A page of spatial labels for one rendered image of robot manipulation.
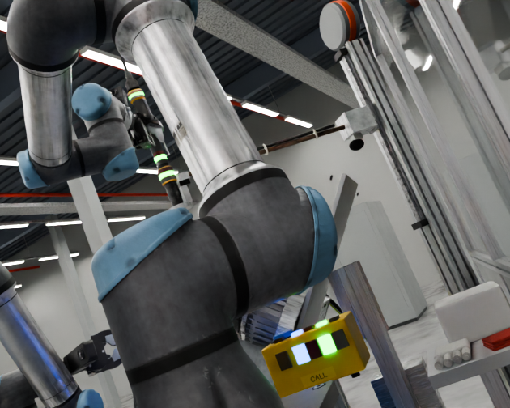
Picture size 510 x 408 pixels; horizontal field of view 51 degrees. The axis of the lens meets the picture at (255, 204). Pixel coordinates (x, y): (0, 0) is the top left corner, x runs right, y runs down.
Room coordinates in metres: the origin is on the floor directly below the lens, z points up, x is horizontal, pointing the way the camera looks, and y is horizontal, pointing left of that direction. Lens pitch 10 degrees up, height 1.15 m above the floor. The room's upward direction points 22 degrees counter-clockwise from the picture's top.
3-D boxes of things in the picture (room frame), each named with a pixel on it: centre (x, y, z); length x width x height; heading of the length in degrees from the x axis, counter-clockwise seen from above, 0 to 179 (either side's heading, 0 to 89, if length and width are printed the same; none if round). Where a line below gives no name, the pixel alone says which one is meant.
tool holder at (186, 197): (1.41, 0.18, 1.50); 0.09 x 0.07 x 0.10; 110
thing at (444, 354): (1.30, -0.29, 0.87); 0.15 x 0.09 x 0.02; 162
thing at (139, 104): (1.41, 0.19, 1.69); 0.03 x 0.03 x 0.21
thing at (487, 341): (1.25, -0.40, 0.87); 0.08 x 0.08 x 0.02; 85
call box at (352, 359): (0.98, 0.00, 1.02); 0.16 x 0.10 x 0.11; 75
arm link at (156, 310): (0.55, 0.12, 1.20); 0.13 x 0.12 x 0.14; 117
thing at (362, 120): (1.62, -0.39, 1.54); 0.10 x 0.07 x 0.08; 110
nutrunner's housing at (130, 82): (1.41, 0.19, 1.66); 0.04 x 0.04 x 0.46
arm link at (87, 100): (1.03, 0.22, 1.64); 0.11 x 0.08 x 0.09; 175
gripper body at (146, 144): (1.19, 0.21, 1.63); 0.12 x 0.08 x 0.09; 175
